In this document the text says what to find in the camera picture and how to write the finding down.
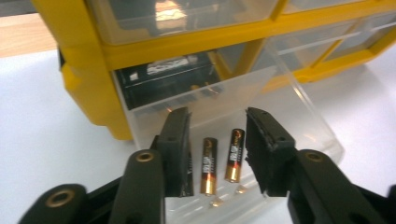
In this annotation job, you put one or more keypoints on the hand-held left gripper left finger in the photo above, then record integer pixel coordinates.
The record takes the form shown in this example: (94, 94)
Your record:
(146, 180)

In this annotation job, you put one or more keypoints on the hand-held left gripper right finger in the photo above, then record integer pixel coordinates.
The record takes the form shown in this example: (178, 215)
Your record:
(280, 161)

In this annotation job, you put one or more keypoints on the clear plastic drawer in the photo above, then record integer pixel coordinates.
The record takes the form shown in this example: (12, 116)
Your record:
(289, 124)

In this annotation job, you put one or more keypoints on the black and gold battery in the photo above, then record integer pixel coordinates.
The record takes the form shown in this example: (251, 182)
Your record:
(235, 155)
(209, 168)

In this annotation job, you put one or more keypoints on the yellow and black organizer cabinet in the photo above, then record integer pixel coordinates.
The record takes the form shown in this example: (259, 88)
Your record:
(93, 62)

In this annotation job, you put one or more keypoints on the grid of clear drawers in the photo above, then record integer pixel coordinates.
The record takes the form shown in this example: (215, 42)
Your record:
(174, 18)

